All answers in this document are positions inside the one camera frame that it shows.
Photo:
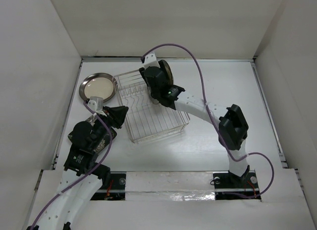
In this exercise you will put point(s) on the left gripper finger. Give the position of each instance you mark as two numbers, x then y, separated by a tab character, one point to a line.
116	121
120	111

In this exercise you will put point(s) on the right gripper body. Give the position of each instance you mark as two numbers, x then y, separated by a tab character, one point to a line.
141	70

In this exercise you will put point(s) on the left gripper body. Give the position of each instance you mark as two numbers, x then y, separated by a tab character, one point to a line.
102	129

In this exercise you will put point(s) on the black square floral plate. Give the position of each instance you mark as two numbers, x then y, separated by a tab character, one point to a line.
81	144

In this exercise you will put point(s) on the black gold rimmed plate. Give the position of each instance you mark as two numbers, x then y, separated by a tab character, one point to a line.
166	68

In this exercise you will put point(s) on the silver rimmed cream plate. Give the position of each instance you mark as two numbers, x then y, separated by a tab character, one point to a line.
99	85

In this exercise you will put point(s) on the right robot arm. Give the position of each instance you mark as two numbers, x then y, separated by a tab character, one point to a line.
229	122

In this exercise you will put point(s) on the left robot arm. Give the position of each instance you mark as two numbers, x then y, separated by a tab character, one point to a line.
82	174

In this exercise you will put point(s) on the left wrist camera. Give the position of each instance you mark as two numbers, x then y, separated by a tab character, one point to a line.
95	103

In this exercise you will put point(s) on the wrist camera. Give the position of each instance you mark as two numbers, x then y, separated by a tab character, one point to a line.
95	103
150	60

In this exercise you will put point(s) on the wire dish rack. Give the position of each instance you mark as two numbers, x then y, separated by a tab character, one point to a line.
145	119

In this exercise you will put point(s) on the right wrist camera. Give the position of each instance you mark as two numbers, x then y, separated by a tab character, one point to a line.
150	60

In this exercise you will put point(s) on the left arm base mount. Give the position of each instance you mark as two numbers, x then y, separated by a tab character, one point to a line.
114	191

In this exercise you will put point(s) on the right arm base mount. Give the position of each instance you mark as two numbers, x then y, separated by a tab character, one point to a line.
227	189

